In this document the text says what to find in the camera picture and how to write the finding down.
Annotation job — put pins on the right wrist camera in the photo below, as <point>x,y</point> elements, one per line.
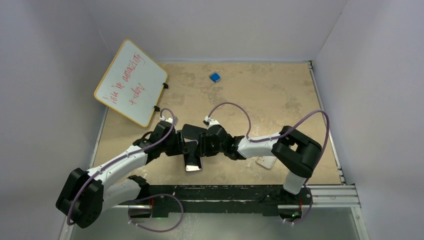
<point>209,122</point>

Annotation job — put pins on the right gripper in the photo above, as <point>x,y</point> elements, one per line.
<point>203,150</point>

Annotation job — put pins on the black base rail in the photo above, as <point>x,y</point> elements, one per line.
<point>267,200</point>

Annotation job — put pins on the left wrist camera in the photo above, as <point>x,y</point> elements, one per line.
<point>173,120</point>

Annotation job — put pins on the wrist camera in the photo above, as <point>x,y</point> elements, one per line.
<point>173,120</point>
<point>209,122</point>

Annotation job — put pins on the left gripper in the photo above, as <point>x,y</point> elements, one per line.
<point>180,146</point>

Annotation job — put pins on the blue eraser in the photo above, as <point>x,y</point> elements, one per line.
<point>215,77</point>

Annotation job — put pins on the lavender phone case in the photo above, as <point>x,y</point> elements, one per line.
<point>192,144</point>

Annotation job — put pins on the whiteboard with yellow frame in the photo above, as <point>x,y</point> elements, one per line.
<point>132,84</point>

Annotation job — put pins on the black phone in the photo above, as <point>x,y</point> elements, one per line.
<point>192,161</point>
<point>192,132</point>

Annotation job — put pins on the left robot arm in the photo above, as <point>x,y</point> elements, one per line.
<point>87,193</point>

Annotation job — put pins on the white phone case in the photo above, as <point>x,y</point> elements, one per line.
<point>266,162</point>

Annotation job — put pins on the aluminium frame rail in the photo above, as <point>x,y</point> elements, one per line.
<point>335,196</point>

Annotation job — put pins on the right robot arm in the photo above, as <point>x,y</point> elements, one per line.
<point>296,151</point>

